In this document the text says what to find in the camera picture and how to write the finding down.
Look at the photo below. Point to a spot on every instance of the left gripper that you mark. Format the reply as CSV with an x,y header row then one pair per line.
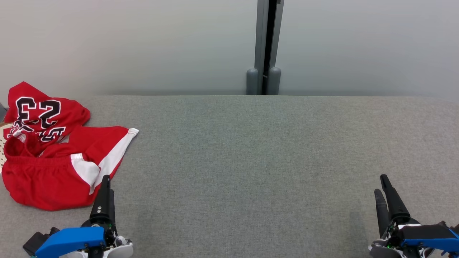
x,y
120,247

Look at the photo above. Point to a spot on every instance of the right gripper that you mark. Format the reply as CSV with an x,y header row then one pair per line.
x,y
387,249

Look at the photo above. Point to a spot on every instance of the red shorts white stripe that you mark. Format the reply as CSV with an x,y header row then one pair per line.
x,y
43,179

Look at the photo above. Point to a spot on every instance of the red basketball jersey number 23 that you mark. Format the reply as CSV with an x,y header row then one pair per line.
x,y
53,118

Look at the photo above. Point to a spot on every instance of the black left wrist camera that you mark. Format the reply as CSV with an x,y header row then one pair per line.
x,y
34,243

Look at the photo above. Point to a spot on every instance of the grey cylinder post foot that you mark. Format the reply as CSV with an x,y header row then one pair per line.
x,y
252,82
274,81

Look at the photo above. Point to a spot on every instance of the grey vertical post dark slot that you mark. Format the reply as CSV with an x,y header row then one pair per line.
x,y
261,36

